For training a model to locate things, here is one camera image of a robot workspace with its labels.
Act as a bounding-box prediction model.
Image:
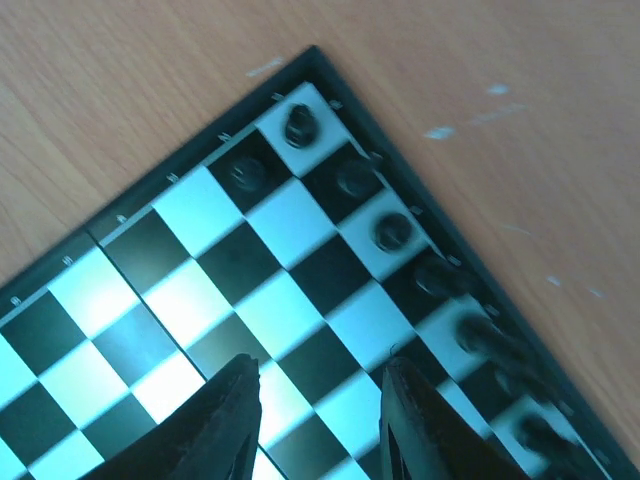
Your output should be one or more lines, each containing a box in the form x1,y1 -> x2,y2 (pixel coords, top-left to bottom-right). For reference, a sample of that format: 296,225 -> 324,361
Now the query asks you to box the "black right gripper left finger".
84,353 -> 262,480

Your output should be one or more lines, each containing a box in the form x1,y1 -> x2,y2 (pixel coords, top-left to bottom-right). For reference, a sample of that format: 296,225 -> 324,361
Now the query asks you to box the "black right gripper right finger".
379,357 -> 528,480

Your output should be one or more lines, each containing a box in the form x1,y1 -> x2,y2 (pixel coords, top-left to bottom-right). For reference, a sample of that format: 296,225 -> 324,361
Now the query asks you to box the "black queen piece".
455,314 -> 529,368

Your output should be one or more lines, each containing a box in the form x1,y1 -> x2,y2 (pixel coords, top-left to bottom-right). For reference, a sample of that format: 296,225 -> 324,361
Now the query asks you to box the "black king piece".
413,257 -> 480,298

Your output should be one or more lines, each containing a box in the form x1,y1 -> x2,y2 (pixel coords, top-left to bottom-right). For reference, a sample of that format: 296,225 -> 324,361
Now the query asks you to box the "black bishop piece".
372,212 -> 414,252

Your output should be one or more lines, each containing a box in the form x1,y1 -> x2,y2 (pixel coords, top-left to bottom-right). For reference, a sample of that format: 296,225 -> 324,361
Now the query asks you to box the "black pawn eight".
227,156 -> 269,194

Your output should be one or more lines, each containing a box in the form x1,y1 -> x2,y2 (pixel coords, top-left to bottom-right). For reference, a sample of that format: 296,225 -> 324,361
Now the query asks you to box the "black knight piece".
336,159 -> 380,199

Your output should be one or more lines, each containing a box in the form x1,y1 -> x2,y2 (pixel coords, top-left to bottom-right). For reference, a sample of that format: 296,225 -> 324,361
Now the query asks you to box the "black rook piece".
283,103 -> 320,149

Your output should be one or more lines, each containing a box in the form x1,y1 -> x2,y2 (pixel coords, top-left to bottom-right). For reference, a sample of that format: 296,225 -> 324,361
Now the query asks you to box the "black white chess board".
1,47 -> 638,479

